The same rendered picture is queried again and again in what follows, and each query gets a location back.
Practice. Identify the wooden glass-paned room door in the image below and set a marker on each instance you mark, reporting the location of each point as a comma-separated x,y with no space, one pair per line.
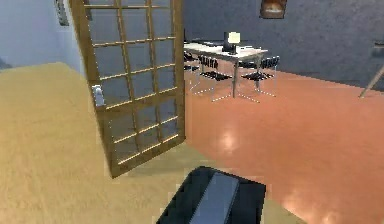
140,100

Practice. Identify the white dining table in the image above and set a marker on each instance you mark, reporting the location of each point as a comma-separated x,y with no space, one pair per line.
230,53

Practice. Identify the cream shade table lamp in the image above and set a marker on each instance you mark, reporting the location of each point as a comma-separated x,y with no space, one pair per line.
233,40

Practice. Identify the wooden slanted leg furniture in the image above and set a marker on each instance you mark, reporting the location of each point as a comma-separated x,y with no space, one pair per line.
373,80

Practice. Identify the black metal-frame chair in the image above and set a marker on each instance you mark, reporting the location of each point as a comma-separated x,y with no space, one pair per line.
261,75
213,75
190,65

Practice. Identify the orange framed wall picture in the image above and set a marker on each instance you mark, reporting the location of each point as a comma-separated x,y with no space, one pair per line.
273,8

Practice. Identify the grey framed wall picture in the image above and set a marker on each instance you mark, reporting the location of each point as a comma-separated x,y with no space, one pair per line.
62,12

